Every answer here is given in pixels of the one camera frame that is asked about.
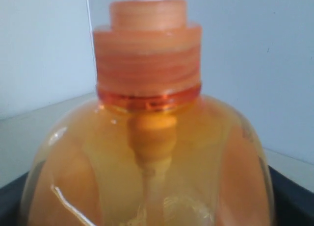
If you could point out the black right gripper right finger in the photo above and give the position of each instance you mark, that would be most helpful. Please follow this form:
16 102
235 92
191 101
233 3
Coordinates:
294 205

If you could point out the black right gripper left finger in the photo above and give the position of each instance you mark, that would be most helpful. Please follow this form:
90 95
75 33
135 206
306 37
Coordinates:
10 199

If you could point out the orange pump soap bottle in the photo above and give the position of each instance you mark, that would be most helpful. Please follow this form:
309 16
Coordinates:
150 150

